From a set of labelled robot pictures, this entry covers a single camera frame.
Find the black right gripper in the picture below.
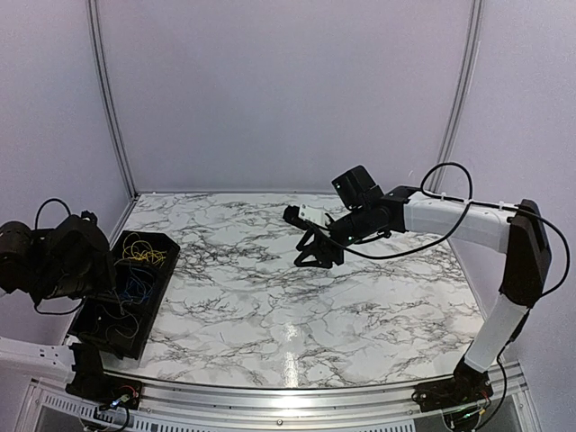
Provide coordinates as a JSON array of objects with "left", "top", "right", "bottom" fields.
[{"left": 294, "top": 205, "right": 374, "bottom": 269}]

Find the yellow cable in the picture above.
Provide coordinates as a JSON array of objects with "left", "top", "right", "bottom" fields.
[{"left": 120, "top": 232, "right": 168, "bottom": 269}]

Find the blue cable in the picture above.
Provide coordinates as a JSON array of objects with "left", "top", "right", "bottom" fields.
[{"left": 120, "top": 263, "right": 161, "bottom": 307}]

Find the black cable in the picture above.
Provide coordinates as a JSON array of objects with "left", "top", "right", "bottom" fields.
[{"left": 85, "top": 287, "right": 145, "bottom": 350}]

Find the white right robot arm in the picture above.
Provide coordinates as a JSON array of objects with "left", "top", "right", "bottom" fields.
[{"left": 283, "top": 163, "right": 571, "bottom": 403}]

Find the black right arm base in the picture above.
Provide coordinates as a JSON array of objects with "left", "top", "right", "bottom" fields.
[{"left": 411, "top": 359, "right": 493, "bottom": 412}]

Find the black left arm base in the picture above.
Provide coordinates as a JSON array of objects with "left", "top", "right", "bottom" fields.
[{"left": 65, "top": 343, "right": 143, "bottom": 410}]

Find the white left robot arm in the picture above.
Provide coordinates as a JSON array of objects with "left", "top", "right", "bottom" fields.
[{"left": 1, "top": 197, "right": 116, "bottom": 401}]

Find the black divided storage bin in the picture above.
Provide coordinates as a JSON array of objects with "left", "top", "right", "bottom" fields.
[{"left": 68, "top": 230, "right": 180, "bottom": 360}]

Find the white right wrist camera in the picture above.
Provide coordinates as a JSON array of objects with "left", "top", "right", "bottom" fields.
[{"left": 283, "top": 204, "right": 329, "bottom": 230}]

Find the grey corner frame post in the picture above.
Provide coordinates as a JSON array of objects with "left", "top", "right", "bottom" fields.
[{"left": 436, "top": 0, "right": 485, "bottom": 164}]

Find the aluminium front table rail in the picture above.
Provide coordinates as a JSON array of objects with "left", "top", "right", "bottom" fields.
[{"left": 14, "top": 363, "right": 542, "bottom": 431}]

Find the grey left frame post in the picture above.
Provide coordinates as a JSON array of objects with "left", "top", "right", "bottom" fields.
[{"left": 85, "top": 0, "right": 139, "bottom": 202}]

